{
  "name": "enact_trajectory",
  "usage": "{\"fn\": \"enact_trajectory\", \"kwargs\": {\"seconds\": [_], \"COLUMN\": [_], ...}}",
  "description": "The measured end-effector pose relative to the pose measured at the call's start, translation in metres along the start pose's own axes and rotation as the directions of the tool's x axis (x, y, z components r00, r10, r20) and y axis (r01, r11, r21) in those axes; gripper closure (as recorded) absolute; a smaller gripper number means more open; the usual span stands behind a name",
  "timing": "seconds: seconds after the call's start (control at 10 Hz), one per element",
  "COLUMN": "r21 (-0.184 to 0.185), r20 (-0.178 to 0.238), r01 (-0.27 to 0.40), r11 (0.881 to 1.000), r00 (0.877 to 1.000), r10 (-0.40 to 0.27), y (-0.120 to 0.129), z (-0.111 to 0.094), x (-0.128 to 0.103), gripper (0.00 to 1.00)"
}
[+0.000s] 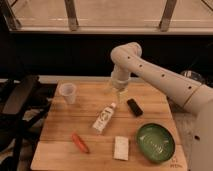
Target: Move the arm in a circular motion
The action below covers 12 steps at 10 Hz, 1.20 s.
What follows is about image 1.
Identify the white plastic bottle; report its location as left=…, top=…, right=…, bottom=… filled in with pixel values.
left=92, top=103, right=116, bottom=133

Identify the white sponge block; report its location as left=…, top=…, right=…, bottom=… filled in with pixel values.
left=113, top=136, right=129, bottom=161

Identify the green bowl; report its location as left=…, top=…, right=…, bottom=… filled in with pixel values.
left=136, top=123, right=175, bottom=164

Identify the black rectangular block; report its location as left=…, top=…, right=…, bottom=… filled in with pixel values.
left=127, top=99, right=143, bottom=117

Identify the clear plastic cup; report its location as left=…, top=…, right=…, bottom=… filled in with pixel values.
left=59, top=83, right=77, bottom=104

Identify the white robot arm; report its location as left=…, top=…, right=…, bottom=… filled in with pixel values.
left=110, top=42, right=213, bottom=171

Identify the black office chair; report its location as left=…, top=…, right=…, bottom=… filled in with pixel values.
left=0, top=75, right=50, bottom=171

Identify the orange carrot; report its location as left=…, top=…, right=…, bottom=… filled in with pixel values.
left=71, top=133, right=89, bottom=153

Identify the metal window frame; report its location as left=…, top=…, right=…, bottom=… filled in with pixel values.
left=0, top=0, right=213, bottom=35

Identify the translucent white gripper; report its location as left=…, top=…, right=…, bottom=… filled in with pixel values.
left=111, top=78, right=128, bottom=104

